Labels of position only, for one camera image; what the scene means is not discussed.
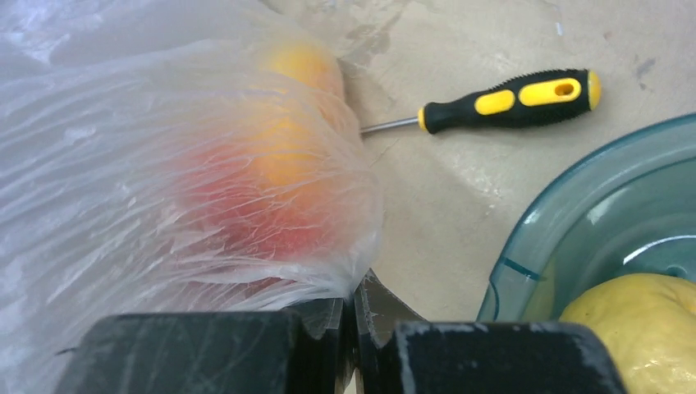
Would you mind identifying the teal plastic basin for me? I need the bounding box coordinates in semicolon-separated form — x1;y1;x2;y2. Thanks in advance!
478;114;695;321

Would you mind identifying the yellow black screwdriver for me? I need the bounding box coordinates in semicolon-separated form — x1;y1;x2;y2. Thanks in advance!
361;69;602;135

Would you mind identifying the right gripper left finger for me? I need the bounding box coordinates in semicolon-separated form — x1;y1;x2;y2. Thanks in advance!
56;299;348;393

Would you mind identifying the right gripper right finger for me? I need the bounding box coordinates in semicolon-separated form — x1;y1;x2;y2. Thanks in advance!
353;272;627;393

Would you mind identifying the orange yellow fake mango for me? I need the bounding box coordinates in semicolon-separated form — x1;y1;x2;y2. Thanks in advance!
178;39;360;260

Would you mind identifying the yellow fake lemon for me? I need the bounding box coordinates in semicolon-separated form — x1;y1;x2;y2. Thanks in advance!
560;273;695;393

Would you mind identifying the clear plastic bag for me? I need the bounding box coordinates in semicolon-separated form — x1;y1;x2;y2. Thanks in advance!
1;1;383;393

